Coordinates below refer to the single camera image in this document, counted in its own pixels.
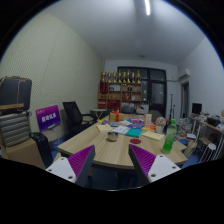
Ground white round stool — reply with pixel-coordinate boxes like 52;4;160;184
198;142;217;164

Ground pink flowers in white pot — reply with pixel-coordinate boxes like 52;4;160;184
154;116;167;134

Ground dark glass double door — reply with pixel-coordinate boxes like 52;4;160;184
117;66;167;118

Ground long cluttered side desk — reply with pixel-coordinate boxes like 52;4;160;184
188;114;224;161

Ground black box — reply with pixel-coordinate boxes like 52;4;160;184
206;116;221;128

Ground orange red book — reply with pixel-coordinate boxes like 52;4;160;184
141;124;157;132

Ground black tripod stand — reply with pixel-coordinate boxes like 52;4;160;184
168;93;176;121

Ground green drink bottle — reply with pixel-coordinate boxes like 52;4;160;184
162;118;178;155

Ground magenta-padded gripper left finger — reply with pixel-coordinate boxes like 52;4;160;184
45;144;97;188

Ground small standing framed card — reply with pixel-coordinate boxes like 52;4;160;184
144;113;153;126

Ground dark wooden stool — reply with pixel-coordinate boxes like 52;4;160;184
194;136;209;156

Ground wooden shelf unit with trophies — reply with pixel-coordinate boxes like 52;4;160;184
97;70;143;111

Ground grey ribbed suitcase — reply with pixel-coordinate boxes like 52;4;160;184
0;111;31;148

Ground purple sign board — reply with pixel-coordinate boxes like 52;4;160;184
35;104;62;133

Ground white printed booklet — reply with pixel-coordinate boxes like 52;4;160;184
112;125;132;135

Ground dark suitcase with tan trim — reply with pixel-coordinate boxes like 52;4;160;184
0;76;33;111

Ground blue colourful book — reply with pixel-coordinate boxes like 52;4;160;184
126;123;144;130

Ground tan wooden cabinet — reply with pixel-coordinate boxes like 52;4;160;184
0;138;45;168

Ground yellow gift box red ribbon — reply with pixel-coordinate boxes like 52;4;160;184
109;109;125;123

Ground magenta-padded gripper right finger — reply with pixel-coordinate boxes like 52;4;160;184
128;143;182;187

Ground black computer monitor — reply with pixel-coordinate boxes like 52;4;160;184
191;102;203;116

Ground black swivel office chair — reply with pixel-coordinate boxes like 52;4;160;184
62;101;98;136

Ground long ceiling light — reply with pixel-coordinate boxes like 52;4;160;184
143;0;152;16

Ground pale yellow book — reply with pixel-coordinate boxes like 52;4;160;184
95;123;114;133
141;130;166;142

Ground white wall air conditioner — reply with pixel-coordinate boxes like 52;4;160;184
178;68;192;81

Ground black textured chair back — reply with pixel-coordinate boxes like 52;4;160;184
29;132;54;169

